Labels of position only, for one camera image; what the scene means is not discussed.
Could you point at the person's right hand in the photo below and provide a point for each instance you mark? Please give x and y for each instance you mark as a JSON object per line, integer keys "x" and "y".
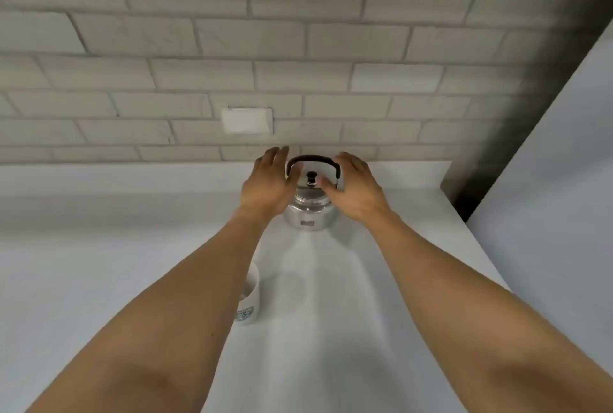
{"x": 357, "y": 195}

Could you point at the person's left forearm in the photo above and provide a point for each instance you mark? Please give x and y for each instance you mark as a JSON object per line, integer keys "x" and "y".
{"x": 182, "y": 321}

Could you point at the white printed cup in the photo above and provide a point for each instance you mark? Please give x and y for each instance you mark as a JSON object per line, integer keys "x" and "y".
{"x": 249, "y": 295}

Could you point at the white wall switch plate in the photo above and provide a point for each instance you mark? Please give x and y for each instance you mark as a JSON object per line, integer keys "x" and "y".
{"x": 246, "y": 120}

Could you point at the person's left hand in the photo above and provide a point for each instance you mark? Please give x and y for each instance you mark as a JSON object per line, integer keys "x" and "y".
{"x": 263, "y": 190}

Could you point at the person's left fingers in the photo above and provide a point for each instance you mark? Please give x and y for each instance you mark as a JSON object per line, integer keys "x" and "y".
{"x": 275, "y": 159}

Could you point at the person's right thumb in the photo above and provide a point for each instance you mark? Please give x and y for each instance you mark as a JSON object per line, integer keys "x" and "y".
{"x": 327, "y": 184}

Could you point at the person's right forearm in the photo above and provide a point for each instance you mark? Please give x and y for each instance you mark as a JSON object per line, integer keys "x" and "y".
{"x": 459, "y": 317}

